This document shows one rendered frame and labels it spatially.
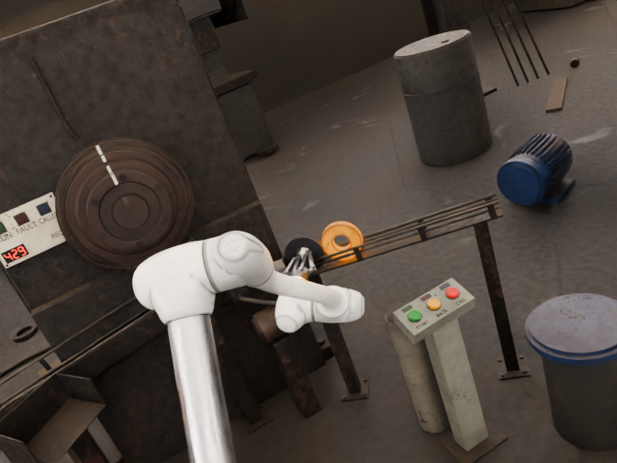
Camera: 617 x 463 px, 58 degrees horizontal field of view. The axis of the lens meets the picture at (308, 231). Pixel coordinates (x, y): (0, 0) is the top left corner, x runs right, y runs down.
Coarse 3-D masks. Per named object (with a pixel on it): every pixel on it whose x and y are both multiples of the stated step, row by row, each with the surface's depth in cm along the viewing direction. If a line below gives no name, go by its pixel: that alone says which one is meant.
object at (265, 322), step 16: (256, 320) 216; (272, 320) 215; (272, 336) 216; (288, 336) 221; (288, 352) 222; (288, 368) 224; (304, 368) 228; (288, 384) 233; (304, 384) 230; (304, 400) 232
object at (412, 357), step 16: (400, 304) 194; (400, 336) 188; (400, 352) 192; (416, 352) 190; (416, 368) 193; (432, 368) 196; (416, 384) 197; (432, 384) 197; (416, 400) 201; (432, 400) 199; (432, 416) 202; (432, 432) 206
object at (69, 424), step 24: (48, 384) 188; (72, 384) 188; (24, 408) 181; (48, 408) 188; (72, 408) 189; (96, 408) 184; (0, 432) 174; (24, 432) 181; (48, 432) 183; (72, 432) 178; (24, 456) 166; (48, 456) 172; (72, 456) 184; (96, 456) 188
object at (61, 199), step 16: (112, 144) 189; (128, 144) 191; (144, 144) 194; (80, 160) 186; (64, 176) 186; (64, 192) 187; (192, 192) 205; (64, 208) 188; (192, 208) 206; (64, 224) 189; (176, 240) 207; (96, 256) 197
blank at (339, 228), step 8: (336, 224) 203; (344, 224) 202; (352, 224) 204; (328, 232) 205; (336, 232) 204; (344, 232) 204; (352, 232) 203; (360, 232) 205; (328, 240) 206; (352, 240) 205; (360, 240) 204; (328, 248) 208; (336, 248) 208; (344, 248) 208; (360, 248) 206; (336, 256) 209; (352, 256) 208
